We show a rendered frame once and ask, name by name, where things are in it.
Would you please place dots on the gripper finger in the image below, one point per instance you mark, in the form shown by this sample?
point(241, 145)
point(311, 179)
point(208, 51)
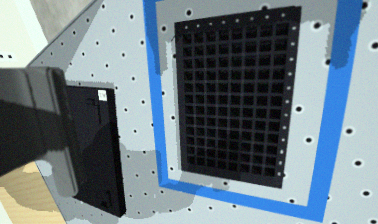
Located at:
point(36, 123)

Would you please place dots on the blue tape outline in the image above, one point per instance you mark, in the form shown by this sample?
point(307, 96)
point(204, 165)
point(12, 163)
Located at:
point(341, 63)

